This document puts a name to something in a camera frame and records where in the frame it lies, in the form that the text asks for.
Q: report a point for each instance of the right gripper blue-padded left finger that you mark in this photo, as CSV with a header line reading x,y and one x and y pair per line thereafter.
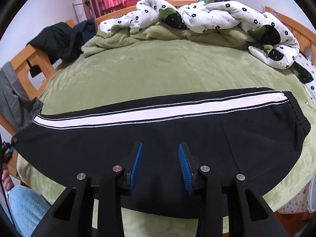
x,y
119,181

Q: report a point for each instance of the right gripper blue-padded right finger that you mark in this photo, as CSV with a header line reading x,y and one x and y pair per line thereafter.
x,y
199,179

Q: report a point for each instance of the black pants with white stripe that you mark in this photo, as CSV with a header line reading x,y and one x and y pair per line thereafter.
x,y
258,132

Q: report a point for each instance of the person's left hand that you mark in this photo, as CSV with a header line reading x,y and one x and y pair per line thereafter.
x,y
6,179

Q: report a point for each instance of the grey denim jeans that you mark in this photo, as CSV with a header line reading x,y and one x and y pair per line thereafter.
x,y
16,107

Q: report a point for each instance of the person's blue jeans leg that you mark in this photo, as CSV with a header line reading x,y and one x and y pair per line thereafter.
x,y
27,208

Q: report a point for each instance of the star patterned fabric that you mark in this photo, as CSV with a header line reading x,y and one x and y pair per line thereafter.
x,y
304,201

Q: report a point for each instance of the green fleece bed sheet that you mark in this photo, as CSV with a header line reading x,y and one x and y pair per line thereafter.
x,y
155,68

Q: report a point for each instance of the black and navy clothes pile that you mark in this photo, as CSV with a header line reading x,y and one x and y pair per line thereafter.
x,y
60,41

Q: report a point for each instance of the white floral green-lined quilt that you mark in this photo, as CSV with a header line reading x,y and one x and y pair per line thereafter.
x,y
221,22

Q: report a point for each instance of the wooden bed frame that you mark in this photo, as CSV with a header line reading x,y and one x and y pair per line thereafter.
x,y
36,74

